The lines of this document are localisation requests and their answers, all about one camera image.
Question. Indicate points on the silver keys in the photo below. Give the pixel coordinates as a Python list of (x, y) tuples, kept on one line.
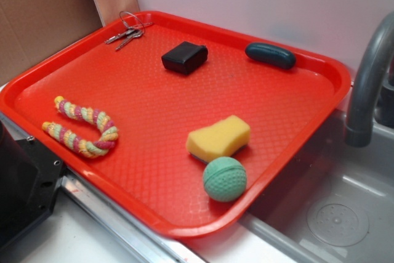
[(130, 32)]

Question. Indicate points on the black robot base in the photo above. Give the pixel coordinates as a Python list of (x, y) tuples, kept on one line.
[(31, 175)]

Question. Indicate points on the red plastic tray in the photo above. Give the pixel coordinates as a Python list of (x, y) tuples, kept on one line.
[(150, 173)]

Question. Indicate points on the yellow sponge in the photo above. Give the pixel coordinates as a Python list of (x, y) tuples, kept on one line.
[(223, 138)]

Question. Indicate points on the black rectangular box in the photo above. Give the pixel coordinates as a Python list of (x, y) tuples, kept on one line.
[(185, 58)]

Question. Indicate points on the green dimpled ball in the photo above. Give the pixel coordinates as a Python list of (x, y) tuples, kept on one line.
[(224, 179)]

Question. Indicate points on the dark teal oval soap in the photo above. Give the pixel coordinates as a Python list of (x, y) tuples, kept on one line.
[(271, 54)]

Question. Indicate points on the grey faucet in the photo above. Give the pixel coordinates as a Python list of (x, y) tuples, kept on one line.
[(372, 95)]

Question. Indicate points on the grey plastic sink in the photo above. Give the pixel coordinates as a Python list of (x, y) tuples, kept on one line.
[(331, 202)]

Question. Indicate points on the brown cardboard panel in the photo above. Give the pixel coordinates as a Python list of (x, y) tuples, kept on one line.
[(33, 30)]

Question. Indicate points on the multicolour rope toy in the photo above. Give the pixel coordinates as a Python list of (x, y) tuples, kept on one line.
[(87, 131)]

